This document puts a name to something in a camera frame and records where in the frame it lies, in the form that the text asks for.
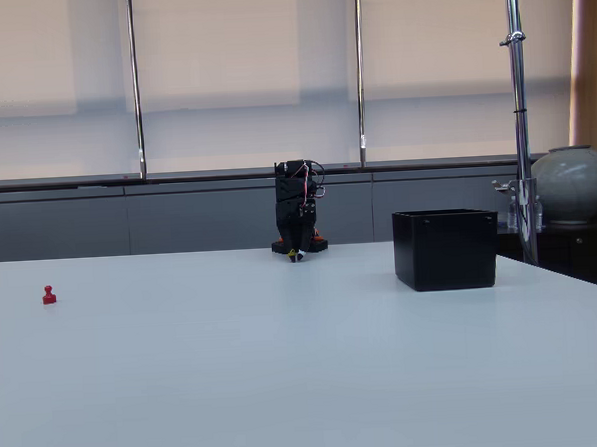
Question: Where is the metal pole clamp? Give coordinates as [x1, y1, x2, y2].
[491, 176, 538, 195]

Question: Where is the red white servo cable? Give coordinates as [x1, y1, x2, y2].
[296, 163, 315, 210]

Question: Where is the black open box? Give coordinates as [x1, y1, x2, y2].
[390, 205, 503, 295]

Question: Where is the brown wooden wall panel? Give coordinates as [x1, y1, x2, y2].
[560, 0, 597, 163]

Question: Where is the grey window sill cabinet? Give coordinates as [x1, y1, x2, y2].
[0, 150, 553, 264]

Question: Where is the metal window mullion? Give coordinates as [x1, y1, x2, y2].
[125, 0, 149, 181]
[350, 0, 372, 169]

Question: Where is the grey ceramic jar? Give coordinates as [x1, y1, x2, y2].
[529, 144, 597, 228]

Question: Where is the beige roller blind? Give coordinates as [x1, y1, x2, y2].
[0, 0, 141, 183]
[358, 0, 584, 164]
[132, 0, 364, 176]

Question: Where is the chrome stand pole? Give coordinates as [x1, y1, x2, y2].
[496, 0, 542, 268]

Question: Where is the black red arm cable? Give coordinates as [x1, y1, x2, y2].
[306, 159, 329, 200]

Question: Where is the dark sideboard cabinet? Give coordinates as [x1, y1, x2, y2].
[495, 219, 597, 299]

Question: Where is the black orange robot base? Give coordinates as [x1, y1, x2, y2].
[270, 227, 330, 258]

